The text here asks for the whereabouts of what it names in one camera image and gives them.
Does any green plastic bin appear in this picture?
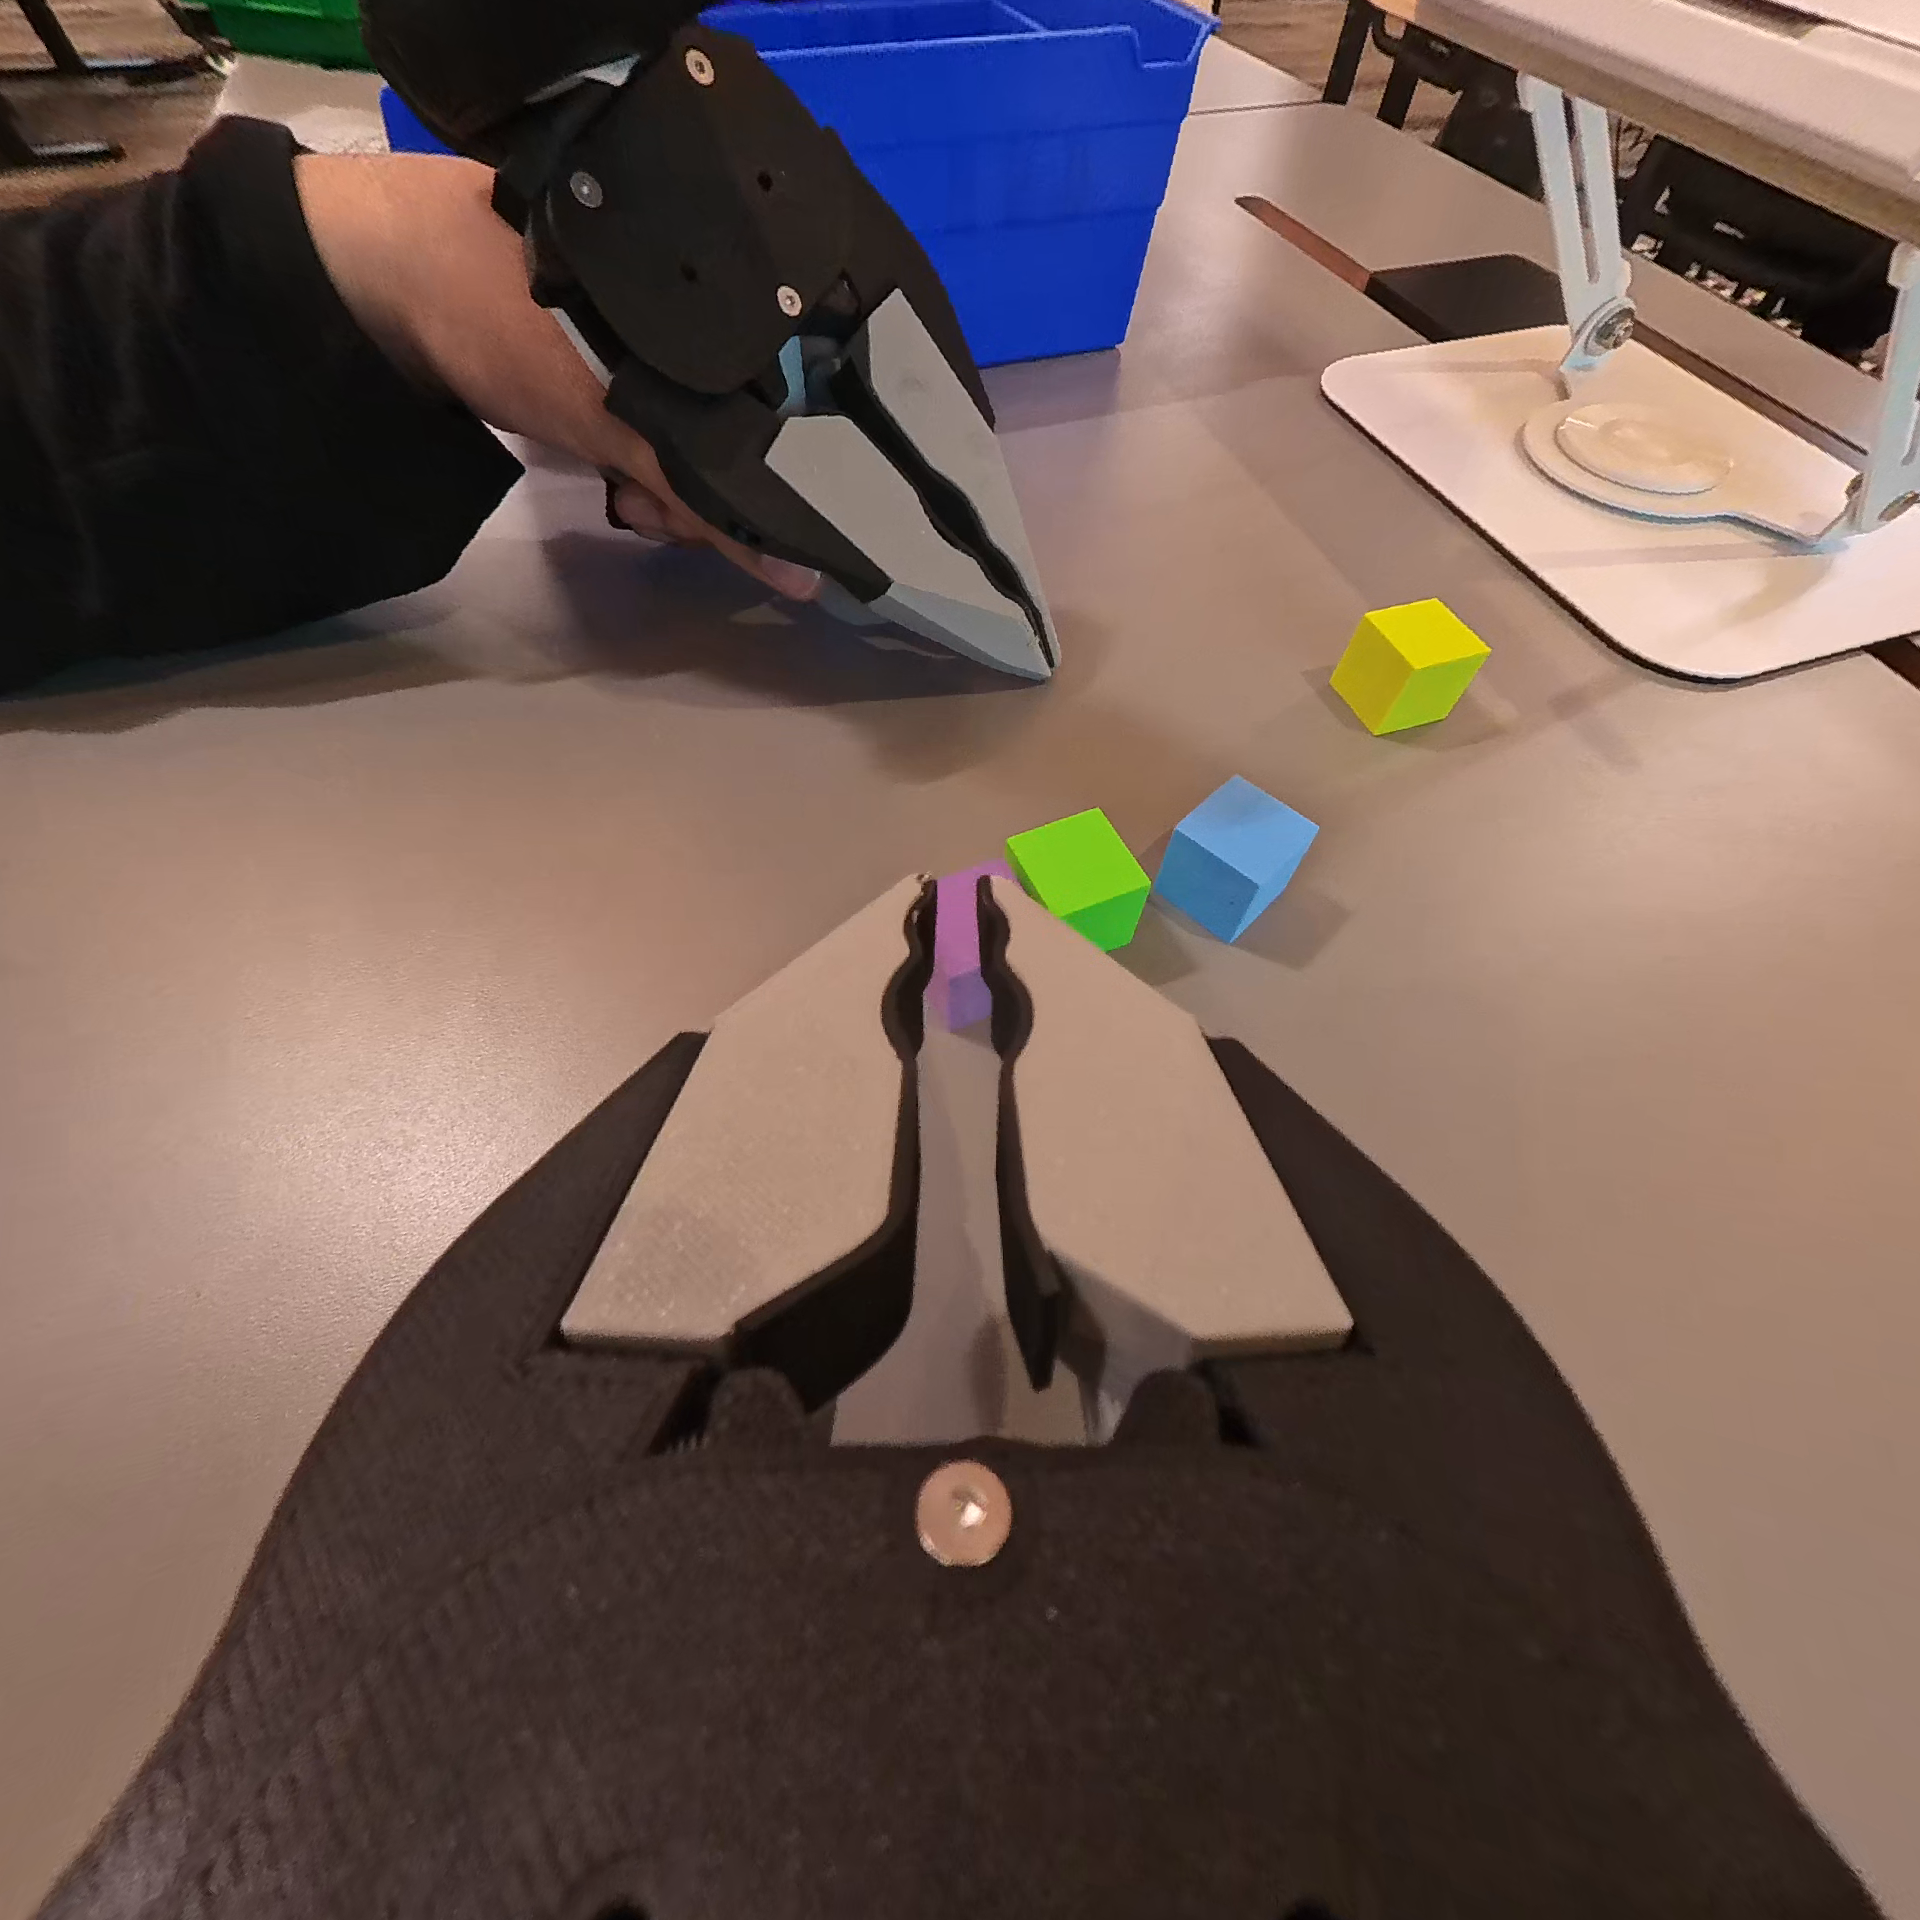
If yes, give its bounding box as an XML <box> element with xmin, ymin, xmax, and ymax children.
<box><xmin>202</xmin><ymin>0</ymin><xmax>377</xmax><ymax>71</ymax></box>

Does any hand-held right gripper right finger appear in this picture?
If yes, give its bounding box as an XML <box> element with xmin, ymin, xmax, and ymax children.
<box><xmin>979</xmin><ymin>874</ymin><xmax>1361</xmax><ymax>1442</ymax></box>

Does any white book stand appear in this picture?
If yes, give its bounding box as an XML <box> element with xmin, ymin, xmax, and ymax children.
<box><xmin>1320</xmin><ymin>0</ymin><xmax>1920</xmax><ymax>686</ymax></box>

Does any blue plastic bin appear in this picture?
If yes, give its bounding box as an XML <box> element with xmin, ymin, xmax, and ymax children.
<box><xmin>380</xmin><ymin>0</ymin><xmax>1220</xmax><ymax>371</ymax></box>

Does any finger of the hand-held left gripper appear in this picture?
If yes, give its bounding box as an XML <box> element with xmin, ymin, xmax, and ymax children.
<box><xmin>838</xmin><ymin>138</ymin><xmax>1064</xmax><ymax>671</ymax></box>
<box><xmin>766</xmin><ymin>404</ymin><xmax>1049</xmax><ymax>687</ymax></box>

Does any green foam cube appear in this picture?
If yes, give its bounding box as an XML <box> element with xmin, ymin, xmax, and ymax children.
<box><xmin>1004</xmin><ymin>807</ymin><xmax>1155</xmax><ymax>954</ymax></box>

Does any blue foam cube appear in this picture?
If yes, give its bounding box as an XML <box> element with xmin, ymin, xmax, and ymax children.
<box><xmin>1152</xmin><ymin>774</ymin><xmax>1324</xmax><ymax>943</ymax></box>

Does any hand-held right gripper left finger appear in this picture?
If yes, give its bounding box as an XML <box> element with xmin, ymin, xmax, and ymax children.
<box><xmin>557</xmin><ymin>874</ymin><xmax>934</xmax><ymax>1413</ymax></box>

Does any yellow foam cube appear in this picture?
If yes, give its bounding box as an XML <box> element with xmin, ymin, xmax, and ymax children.
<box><xmin>1328</xmin><ymin>597</ymin><xmax>1496</xmax><ymax>738</ymax></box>

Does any person's left forearm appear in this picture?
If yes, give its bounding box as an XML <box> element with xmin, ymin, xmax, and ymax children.
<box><xmin>0</xmin><ymin>114</ymin><xmax>529</xmax><ymax>695</ymax></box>

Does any person's left hand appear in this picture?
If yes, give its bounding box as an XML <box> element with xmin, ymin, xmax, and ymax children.
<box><xmin>293</xmin><ymin>150</ymin><xmax>828</xmax><ymax>605</ymax></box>

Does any purple foam cube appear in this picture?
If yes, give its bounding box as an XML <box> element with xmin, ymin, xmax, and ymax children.
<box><xmin>923</xmin><ymin>858</ymin><xmax>1018</xmax><ymax>1031</ymax></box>

